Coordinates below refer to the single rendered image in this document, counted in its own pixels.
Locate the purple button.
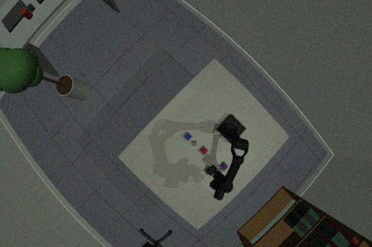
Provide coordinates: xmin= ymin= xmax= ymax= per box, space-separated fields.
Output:
xmin=220 ymin=161 xmax=229 ymax=170

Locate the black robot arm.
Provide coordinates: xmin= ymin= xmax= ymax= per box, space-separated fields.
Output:
xmin=209 ymin=124 xmax=249 ymax=201

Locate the blue button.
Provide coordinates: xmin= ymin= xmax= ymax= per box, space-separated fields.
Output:
xmin=184 ymin=132 xmax=193 ymax=141

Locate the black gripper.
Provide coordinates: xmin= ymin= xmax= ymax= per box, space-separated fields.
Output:
xmin=207 ymin=165 xmax=224 ymax=182

